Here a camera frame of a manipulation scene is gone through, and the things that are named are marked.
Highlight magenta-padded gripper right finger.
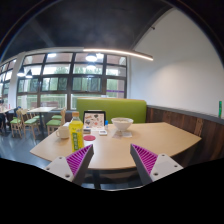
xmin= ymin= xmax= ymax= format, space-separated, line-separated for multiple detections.
xmin=129 ymin=143 xmax=184 ymax=186

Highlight light wooden dining table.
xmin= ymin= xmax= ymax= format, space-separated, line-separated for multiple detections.
xmin=27 ymin=106 xmax=58 ymax=128

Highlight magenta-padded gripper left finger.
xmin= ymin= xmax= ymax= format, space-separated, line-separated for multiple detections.
xmin=44 ymin=143 xmax=95 ymax=187

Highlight cream ceramic mug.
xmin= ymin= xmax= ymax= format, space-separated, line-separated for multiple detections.
xmin=55 ymin=125 xmax=71 ymax=140

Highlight small white receipt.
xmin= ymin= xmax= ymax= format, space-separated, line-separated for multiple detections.
xmin=112 ymin=129 xmax=133 ymax=139

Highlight white bowl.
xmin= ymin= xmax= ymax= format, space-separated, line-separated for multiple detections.
xmin=110 ymin=116 xmax=134 ymax=132

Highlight yellow drink bottle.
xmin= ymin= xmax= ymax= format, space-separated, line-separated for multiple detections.
xmin=68 ymin=111 xmax=85 ymax=153

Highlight black pendant lamps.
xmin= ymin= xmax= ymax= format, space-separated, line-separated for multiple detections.
xmin=16 ymin=52 xmax=99 ymax=80

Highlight wooden chairs with green cushions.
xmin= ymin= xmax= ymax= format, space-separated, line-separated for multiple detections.
xmin=9 ymin=107 xmax=68 ymax=139

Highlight flat round red coaster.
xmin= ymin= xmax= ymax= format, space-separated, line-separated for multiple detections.
xmin=82 ymin=134 xmax=97 ymax=142

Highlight black-framed tablet stand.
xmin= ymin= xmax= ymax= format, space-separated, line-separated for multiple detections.
xmin=82 ymin=110 xmax=107 ymax=132

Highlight green booth backrest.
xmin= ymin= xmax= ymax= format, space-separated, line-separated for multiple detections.
xmin=76 ymin=97 xmax=148 ymax=124

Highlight long linear ceiling lamp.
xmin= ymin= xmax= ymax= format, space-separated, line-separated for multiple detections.
xmin=82 ymin=48 xmax=155 ymax=62

